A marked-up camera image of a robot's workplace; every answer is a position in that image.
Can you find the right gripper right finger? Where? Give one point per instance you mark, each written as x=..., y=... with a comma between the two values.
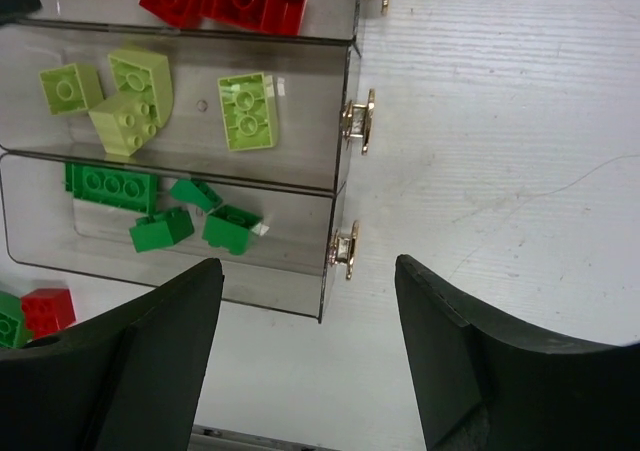
x=486, y=380

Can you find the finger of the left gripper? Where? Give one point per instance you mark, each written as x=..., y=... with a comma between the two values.
x=12, y=10

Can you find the green lego long brick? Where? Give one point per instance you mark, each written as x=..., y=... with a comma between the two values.
x=133, y=191

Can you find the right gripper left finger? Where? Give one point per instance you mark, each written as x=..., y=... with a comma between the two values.
x=127, y=379

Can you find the red lego small brick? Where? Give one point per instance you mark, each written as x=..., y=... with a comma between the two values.
x=48, y=310

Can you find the lime lego slope brick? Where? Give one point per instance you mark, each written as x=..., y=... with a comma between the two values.
x=248, y=105
x=142, y=104

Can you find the green lego square brick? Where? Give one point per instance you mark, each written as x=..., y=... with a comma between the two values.
x=230, y=228

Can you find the green lego slope small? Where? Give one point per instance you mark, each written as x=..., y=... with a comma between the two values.
x=197, y=193

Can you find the clear compartment organizer tray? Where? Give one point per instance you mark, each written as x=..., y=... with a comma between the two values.
x=297, y=187

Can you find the lime lego square brick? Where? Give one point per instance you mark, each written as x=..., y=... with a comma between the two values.
x=71, y=89

